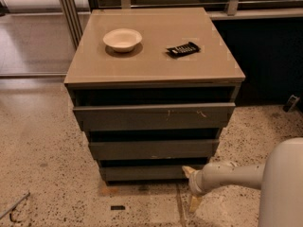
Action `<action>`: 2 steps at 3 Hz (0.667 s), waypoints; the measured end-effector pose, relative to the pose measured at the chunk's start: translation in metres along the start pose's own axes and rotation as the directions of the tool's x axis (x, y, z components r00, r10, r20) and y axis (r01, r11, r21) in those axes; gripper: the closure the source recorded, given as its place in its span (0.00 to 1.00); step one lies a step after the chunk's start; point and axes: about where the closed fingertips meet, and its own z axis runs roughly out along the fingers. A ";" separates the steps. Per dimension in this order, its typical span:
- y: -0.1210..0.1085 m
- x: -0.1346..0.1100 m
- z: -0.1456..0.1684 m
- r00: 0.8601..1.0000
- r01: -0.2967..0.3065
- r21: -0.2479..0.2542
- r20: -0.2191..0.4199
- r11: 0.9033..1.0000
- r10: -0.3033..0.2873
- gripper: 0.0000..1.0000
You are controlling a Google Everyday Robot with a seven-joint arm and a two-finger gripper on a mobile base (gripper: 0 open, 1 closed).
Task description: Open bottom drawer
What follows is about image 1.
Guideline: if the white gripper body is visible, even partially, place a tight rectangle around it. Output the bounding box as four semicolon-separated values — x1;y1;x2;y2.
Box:
188;170;205;197

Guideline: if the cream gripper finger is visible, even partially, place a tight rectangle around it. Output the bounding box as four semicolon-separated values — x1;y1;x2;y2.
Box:
188;195;202;213
182;166;195;178

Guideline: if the grey bottom drawer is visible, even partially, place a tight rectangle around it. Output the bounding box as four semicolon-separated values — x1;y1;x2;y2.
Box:
98;164;210;183

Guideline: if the grey drawer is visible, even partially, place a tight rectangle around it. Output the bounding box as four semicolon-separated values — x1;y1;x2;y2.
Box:
89;139;219;160
73;103;235;131
98;164;210;183

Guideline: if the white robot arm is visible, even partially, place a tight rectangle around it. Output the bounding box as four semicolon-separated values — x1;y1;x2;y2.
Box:
182;137;303;227

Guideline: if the grey middle drawer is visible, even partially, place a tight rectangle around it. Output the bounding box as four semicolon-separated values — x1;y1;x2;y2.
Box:
89;139;219;160

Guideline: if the grey top drawer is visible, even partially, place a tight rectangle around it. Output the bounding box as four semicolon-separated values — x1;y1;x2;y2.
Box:
73;103;235;131

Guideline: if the grey drawer cabinet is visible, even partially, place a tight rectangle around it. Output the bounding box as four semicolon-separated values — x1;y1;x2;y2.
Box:
64;8;245;169

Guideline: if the black floor tag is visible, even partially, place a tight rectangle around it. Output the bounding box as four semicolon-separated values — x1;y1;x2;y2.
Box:
111;205;126;211

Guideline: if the black calculator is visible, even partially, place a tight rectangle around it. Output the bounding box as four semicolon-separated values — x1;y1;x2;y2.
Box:
168;42;201;58

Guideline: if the white bowl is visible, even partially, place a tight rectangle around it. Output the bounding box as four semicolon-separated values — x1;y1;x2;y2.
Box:
103;28;142;53

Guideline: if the grey metal rod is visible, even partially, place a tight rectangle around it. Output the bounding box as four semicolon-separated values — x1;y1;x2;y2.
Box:
0;191;30;219

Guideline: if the small dark floor bracket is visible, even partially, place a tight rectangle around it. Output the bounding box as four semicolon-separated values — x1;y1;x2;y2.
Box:
283;95;300;113

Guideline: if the aluminium frame post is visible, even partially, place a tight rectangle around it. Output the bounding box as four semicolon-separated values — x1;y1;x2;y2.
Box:
59;0;82;49

